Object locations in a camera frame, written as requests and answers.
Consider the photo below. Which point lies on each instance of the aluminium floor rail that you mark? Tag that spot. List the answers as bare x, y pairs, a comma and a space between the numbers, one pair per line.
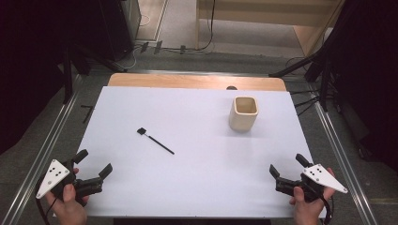
40, 162
341, 156

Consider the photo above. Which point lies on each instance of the light wooden furniture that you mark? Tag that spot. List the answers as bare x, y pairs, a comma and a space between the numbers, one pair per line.
266, 12

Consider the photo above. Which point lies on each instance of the wooden table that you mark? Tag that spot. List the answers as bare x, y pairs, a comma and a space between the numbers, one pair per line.
175, 81

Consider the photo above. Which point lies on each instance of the black cabinet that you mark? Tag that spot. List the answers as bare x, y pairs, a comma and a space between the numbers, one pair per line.
115, 28

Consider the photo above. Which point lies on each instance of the black metal stand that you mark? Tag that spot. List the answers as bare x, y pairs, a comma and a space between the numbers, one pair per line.
324, 78
67, 78

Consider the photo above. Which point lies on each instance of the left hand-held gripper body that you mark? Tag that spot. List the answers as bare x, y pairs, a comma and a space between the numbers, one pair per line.
51, 179

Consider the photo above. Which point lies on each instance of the white table cover board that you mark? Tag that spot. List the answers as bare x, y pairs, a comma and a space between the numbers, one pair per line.
194, 175

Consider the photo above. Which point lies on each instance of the person's left hand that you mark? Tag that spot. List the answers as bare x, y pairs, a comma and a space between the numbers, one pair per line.
67, 204

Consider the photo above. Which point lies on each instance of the beige square cup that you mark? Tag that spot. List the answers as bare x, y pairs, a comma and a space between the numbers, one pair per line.
243, 114

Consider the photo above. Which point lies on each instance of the person's right hand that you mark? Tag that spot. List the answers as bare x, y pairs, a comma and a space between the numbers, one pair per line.
308, 207

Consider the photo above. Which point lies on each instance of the thin black stick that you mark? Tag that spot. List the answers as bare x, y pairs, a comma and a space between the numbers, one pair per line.
155, 141

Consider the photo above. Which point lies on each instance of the black curtain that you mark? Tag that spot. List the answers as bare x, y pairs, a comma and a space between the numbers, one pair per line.
31, 62
369, 78

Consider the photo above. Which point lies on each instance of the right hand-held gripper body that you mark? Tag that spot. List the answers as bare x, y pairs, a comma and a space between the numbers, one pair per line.
324, 178

